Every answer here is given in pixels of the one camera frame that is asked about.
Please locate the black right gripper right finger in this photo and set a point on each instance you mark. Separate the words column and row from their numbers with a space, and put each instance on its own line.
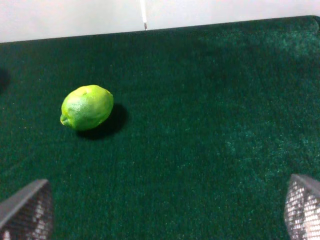
column 302, row 208

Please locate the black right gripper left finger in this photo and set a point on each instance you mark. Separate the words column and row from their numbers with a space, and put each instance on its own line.
column 28, row 214

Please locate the green lime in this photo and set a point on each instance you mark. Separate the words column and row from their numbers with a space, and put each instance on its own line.
column 86, row 107

